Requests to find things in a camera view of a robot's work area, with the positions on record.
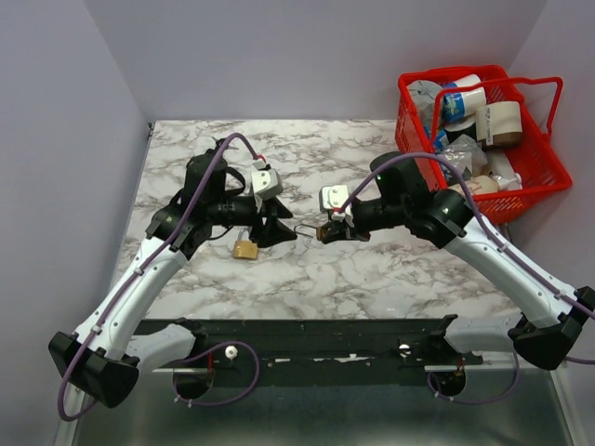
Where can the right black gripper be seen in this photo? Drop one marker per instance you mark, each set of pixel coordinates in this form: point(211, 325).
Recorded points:
point(341, 229)

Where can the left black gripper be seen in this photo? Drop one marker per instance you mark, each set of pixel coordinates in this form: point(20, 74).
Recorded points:
point(274, 231)

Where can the small brass padlock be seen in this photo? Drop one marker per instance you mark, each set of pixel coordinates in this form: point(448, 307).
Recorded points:
point(308, 231)

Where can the large brass padlock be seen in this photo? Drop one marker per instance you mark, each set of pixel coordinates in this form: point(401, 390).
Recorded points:
point(244, 248)

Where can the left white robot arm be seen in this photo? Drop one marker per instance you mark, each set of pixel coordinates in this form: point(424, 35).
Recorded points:
point(103, 357)

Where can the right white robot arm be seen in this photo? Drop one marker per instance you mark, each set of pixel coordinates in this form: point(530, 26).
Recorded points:
point(552, 313)

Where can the clear plastic bag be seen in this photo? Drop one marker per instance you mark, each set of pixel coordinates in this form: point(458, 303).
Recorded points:
point(466, 155)

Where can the beige lotion pump bottle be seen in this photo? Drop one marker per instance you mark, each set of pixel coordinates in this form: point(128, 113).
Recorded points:
point(484, 184)

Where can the grey crumpled bag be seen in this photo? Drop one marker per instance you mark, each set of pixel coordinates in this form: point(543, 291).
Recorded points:
point(424, 93)

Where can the white blue paper cup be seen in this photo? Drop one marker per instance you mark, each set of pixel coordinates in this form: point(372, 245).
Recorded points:
point(459, 105)

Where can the beige tape roll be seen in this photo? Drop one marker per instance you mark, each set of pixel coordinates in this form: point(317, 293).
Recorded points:
point(499, 125)

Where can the red plastic basket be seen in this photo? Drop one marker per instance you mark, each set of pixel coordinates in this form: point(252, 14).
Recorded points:
point(541, 170)

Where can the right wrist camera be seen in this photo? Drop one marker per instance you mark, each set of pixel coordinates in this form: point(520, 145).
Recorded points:
point(331, 201)

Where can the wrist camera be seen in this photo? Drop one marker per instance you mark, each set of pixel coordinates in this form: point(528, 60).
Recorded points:
point(331, 201)
point(266, 182)

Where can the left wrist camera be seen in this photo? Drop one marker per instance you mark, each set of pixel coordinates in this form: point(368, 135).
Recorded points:
point(266, 182)

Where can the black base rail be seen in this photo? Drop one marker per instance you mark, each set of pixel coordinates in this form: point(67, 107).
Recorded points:
point(326, 353)

